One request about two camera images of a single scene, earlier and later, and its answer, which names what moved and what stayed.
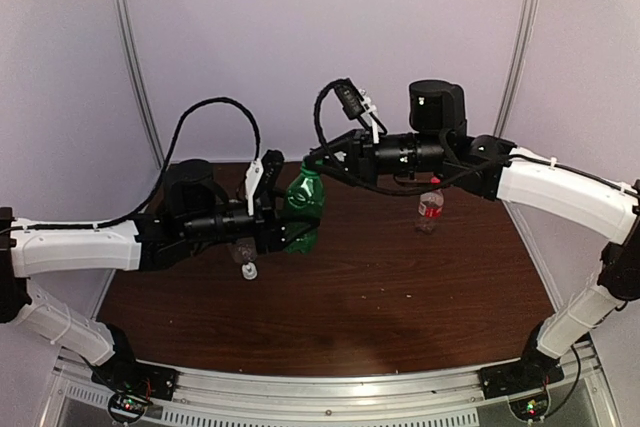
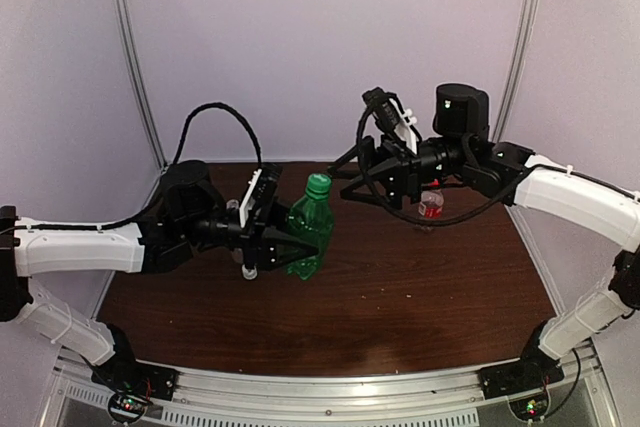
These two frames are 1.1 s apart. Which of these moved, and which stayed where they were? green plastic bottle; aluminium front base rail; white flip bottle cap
Moved: green plastic bottle
Stayed: aluminium front base rail; white flip bottle cap
